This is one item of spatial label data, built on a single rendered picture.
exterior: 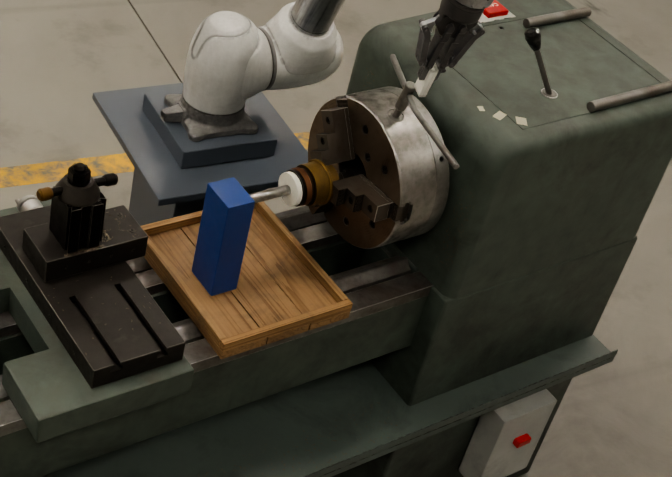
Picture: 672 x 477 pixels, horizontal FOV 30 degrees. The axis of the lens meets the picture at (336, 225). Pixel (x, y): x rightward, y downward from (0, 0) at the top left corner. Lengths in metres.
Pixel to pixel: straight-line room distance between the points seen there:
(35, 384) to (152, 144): 1.01
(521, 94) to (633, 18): 3.46
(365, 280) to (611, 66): 0.72
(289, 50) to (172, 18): 2.10
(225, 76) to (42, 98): 1.64
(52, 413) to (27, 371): 0.10
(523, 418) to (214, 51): 1.15
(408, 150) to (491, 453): 0.98
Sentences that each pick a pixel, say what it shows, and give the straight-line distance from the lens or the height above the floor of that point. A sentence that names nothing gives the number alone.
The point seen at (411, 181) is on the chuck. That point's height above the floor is 1.16.
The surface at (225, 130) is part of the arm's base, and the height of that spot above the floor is 0.82.
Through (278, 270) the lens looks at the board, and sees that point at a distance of 2.56.
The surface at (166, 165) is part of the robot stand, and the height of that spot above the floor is 0.75.
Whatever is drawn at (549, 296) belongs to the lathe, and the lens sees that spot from 2.92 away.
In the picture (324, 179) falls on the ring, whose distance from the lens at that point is 2.45.
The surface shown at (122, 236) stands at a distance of 2.36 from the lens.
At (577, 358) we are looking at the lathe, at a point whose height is 0.54.
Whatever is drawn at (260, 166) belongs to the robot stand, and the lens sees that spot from 3.06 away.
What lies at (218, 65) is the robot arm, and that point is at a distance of 2.93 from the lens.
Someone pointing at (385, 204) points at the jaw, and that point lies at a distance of 2.43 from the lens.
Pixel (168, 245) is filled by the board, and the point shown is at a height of 0.89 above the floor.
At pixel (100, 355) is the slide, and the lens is 2.20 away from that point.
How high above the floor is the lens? 2.55
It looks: 38 degrees down
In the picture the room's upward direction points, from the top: 15 degrees clockwise
